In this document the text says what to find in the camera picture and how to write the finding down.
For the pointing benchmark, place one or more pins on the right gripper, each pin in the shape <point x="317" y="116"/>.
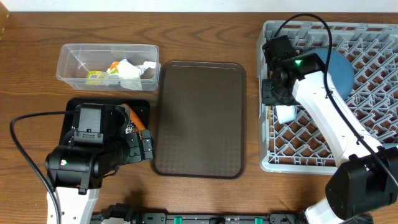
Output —
<point x="268" y="99"/>

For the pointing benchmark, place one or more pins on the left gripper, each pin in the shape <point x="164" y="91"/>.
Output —
<point x="138" y="151"/>

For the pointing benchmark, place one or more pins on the blue cup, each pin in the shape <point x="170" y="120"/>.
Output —
<point x="285" y="114"/>

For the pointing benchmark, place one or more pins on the orange carrot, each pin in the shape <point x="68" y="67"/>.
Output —
<point x="134" y="118"/>

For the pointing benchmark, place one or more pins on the dark blue plate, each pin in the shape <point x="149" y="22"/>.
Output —
<point x="342" y="73"/>

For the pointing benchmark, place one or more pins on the white napkin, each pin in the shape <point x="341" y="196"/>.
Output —
<point x="129" y="75"/>

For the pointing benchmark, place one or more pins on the green orange snack wrapper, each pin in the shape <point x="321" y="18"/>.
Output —
<point x="109" y="77"/>

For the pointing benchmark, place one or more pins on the light blue rice bowl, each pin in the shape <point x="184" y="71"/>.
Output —
<point x="390" y="145"/>

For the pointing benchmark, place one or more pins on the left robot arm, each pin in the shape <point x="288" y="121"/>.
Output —
<point x="101" y="140"/>

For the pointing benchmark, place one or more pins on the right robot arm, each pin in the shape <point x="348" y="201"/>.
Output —
<point x="366" y="175"/>

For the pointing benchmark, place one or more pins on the black waste tray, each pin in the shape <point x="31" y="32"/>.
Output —
<point x="141" y="107"/>

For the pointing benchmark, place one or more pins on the grey dishwasher rack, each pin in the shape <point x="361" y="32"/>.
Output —
<point x="298" y="146"/>

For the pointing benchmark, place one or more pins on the brown serving tray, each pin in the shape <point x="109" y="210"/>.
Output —
<point x="201" y="120"/>

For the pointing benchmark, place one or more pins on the clear plastic bin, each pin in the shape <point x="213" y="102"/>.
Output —
<point x="76" y="60"/>

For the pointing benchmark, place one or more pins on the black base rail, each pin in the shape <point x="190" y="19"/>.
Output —
<point x="162" y="218"/>

